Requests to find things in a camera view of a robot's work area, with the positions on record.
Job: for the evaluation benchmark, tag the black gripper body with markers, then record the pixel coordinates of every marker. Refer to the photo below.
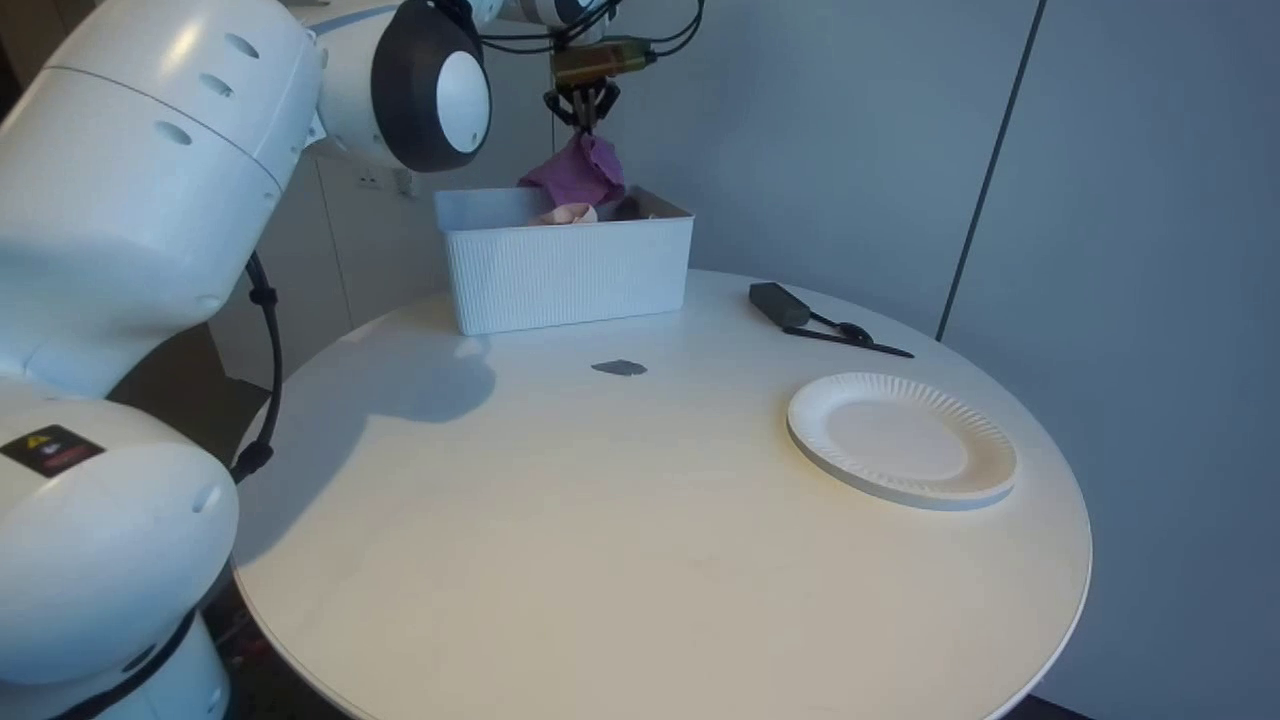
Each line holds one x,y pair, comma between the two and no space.
581,108

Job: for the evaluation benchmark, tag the pink purple shirt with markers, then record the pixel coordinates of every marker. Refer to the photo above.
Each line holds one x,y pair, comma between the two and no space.
581,175

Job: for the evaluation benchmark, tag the beige pink cloth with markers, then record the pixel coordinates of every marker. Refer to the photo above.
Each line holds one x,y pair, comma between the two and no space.
569,214

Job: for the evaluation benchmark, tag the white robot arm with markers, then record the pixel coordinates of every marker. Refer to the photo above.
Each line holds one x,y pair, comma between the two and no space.
138,179

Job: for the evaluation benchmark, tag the dark cloth in basket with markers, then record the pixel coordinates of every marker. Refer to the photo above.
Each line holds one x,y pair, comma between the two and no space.
647,205

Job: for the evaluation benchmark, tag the white plastic basket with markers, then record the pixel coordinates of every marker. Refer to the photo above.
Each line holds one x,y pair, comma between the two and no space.
514,274

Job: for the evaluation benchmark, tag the white paper plate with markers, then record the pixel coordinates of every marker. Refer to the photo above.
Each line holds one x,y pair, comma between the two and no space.
903,443

